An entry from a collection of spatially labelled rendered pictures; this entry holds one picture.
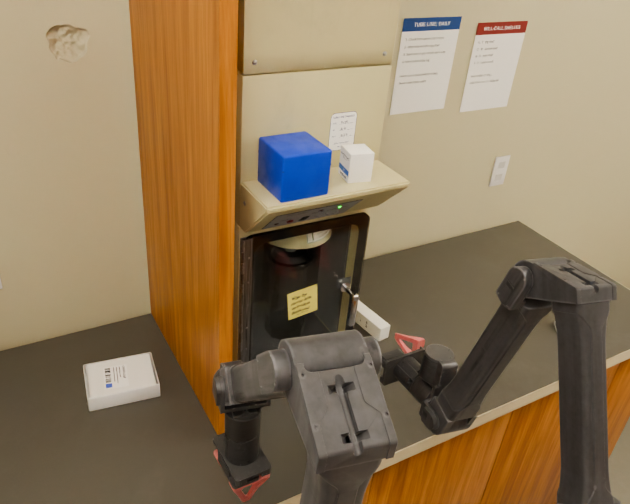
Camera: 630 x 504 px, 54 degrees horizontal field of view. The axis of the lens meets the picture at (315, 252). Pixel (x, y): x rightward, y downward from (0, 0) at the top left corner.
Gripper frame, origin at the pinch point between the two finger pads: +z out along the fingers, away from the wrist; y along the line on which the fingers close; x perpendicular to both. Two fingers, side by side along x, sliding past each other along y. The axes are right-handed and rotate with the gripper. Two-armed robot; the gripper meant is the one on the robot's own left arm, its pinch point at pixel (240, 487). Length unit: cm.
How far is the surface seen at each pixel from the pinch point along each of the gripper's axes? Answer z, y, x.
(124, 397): 13.3, 42.9, 9.6
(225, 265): -29.6, 24.6, -7.4
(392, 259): 16, 70, -87
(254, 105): -56, 34, -17
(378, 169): -41, 29, -43
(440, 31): -56, 77, -96
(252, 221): -35.9, 27.8, -14.1
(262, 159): -47, 31, -17
